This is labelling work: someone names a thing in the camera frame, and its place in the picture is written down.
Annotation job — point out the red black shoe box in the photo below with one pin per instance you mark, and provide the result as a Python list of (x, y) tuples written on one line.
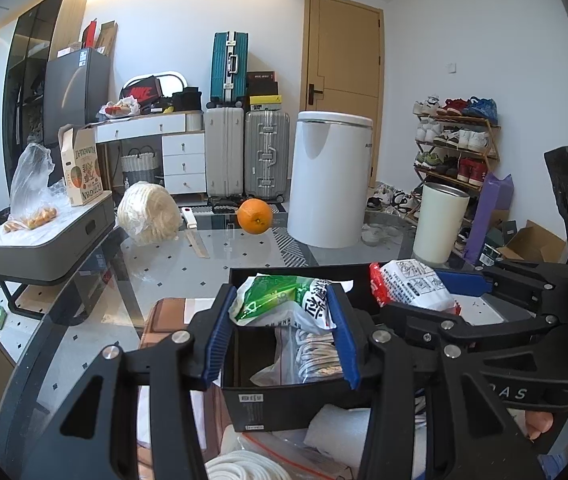
[(140, 91)]

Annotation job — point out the white dresser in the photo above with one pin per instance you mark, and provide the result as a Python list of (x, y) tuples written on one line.
[(149, 132)]

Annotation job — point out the white foam wrap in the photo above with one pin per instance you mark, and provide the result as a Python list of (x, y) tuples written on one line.
[(336, 430)]

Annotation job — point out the flat cardboard piece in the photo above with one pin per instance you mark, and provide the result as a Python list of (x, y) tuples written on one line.
[(109, 39)]

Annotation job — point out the cardboard fruit box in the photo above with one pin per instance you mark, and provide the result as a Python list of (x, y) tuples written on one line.
[(81, 165)]

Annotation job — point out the wrapped pale cabbage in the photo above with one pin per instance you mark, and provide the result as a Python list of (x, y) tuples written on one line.
[(149, 210)]

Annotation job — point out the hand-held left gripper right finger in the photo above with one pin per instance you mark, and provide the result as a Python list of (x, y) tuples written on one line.
[(344, 340)]

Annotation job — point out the purple bag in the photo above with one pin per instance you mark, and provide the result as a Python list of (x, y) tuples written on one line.
[(488, 215)]

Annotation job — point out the cream suitcase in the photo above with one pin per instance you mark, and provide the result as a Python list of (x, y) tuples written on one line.
[(224, 152)]

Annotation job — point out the wooden door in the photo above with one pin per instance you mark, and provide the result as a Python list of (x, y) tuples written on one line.
[(343, 85)]

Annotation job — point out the wooden shoe rack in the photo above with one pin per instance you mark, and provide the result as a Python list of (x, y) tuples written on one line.
[(491, 152)]

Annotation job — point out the orange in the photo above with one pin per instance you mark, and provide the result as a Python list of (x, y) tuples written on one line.
[(255, 216)]

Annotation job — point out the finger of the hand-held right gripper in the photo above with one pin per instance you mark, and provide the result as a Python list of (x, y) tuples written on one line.
[(428, 317), (463, 282)]

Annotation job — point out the black box stack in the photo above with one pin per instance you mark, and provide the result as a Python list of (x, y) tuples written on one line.
[(263, 82)]

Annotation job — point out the teal suitcase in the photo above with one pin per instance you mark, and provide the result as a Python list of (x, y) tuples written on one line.
[(229, 67)]

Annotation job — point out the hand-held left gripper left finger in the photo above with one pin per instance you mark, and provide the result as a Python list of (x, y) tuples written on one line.
[(214, 340)]

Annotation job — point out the white oval mirror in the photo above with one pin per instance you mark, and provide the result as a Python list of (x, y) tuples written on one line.
[(174, 79)]

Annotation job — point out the food bag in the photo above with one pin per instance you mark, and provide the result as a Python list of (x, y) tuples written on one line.
[(121, 108)]

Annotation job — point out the silver suitcase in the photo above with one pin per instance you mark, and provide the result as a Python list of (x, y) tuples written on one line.
[(266, 155)]

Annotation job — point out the yellow black shoe box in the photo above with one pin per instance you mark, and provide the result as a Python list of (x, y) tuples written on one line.
[(265, 104)]

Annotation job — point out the black bag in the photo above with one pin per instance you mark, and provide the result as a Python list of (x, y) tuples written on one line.
[(187, 99)]

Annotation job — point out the pile of white shoes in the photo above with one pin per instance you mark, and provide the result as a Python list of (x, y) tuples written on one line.
[(388, 197)]

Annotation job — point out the small cream cylindrical bin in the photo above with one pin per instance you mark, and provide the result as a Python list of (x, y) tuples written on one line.
[(438, 222)]

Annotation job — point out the shoe rack with shoes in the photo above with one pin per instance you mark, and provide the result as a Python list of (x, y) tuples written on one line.
[(463, 137)]

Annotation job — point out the grey side table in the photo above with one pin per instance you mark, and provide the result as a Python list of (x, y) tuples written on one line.
[(49, 245)]

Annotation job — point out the person's right hand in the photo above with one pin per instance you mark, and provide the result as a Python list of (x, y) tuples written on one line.
[(538, 422)]

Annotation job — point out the large white cylindrical bin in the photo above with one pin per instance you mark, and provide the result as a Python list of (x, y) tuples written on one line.
[(331, 180)]

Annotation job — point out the grey fridge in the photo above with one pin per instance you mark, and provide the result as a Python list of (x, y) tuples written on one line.
[(76, 90)]

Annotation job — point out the woven basket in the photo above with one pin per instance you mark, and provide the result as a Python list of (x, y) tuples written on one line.
[(139, 166)]

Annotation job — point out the plastic bag of small oranges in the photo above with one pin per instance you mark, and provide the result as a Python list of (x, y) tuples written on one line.
[(31, 195)]

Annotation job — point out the bagged white shoelaces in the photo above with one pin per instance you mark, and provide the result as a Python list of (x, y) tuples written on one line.
[(244, 467)]

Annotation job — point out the red white packet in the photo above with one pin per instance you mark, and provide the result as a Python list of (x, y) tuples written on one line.
[(408, 282)]

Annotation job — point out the green white snack packet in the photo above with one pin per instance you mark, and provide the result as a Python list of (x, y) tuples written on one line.
[(274, 300)]

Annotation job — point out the black cardboard box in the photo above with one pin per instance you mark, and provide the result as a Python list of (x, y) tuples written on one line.
[(284, 405)]

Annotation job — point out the black glass cabinet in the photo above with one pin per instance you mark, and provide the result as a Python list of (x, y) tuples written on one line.
[(29, 70)]

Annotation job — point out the open cardboard box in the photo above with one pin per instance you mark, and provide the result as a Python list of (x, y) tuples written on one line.
[(533, 242)]

